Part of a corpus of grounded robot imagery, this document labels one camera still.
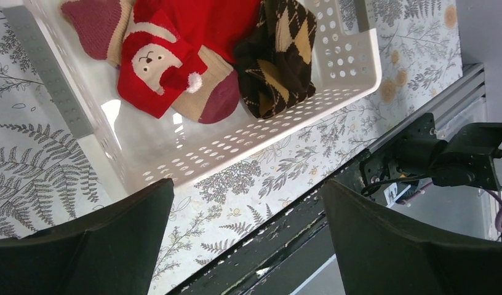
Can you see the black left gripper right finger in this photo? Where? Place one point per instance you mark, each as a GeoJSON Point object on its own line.
{"type": "Point", "coordinates": [381, 251]}

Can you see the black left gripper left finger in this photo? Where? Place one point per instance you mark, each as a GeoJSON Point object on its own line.
{"type": "Point", "coordinates": [112, 250]}

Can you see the red santa bear sock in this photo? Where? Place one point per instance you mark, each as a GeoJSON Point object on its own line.
{"type": "Point", "coordinates": [164, 34]}

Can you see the brown argyle sock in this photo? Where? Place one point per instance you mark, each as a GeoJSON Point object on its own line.
{"type": "Point", "coordinates": [274, 63]}

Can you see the beige maroon toe sock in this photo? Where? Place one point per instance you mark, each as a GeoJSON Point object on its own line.
{"type": "Point", "coordinates": [101, 27]}

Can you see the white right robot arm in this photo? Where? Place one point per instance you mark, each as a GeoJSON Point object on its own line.
{"type": "Point", "coordinates": [472, 157]}

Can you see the floral patterned table mat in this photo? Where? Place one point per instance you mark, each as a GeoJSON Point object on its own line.
{"type": "Point", "coordinates": [45, 178]}

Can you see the white plastic basket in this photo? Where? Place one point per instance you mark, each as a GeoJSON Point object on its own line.
{"type": "Point", "coordinates": [130, 150]}

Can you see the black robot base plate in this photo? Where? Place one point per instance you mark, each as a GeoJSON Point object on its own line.
{"type": "Point", "coordinates": [279, 255]}

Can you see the grey cable duct rail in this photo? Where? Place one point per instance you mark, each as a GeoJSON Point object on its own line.
{"type": "Point", "coordinates": [462, 102]}

